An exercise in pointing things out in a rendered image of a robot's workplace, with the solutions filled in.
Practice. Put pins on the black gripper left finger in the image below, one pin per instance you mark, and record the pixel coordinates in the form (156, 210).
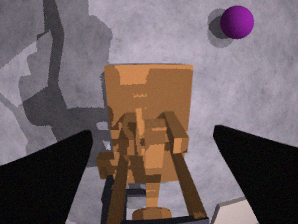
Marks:
(39, 188)

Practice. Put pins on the purple ball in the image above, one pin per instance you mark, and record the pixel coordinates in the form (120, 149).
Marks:
(237, 22)

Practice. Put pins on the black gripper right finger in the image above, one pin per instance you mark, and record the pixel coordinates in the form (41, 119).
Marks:
(266, 170)

